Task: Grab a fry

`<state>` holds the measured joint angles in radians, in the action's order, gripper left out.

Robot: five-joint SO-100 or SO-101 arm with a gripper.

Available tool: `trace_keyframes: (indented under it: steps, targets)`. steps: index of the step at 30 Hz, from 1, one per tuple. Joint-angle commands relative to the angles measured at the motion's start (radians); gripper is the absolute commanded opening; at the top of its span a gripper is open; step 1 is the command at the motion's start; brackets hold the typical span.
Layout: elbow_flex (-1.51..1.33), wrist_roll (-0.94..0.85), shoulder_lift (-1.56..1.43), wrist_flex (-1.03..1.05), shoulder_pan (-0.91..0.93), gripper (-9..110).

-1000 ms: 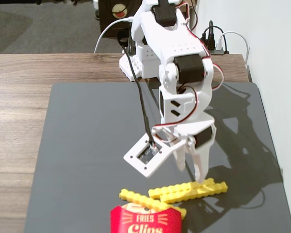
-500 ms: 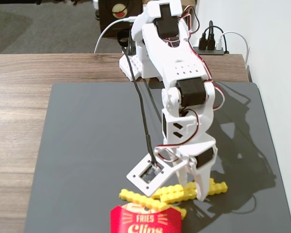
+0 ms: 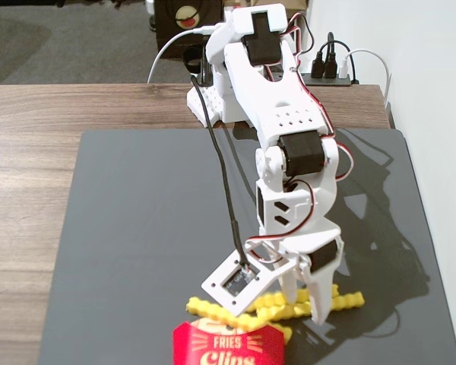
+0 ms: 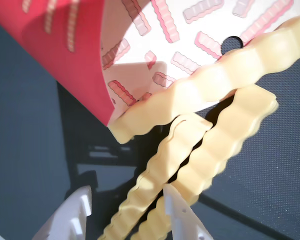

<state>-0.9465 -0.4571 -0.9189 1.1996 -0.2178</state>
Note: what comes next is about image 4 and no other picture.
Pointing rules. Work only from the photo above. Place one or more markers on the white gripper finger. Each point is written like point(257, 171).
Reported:
point(185, 222)
point(70, 220)

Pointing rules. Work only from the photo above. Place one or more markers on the pale yellow crinkle fry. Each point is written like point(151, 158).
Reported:
point(227, 140)
point(152, 220)
point(165, 155)

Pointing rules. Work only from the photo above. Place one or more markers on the long pale crinkle fry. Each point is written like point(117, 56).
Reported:
point(215, 80)

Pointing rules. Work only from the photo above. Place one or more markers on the dark grey textured mat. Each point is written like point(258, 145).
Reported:
point(252, 187)

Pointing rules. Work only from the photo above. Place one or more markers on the red fries carton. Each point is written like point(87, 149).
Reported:
point(77, 62)

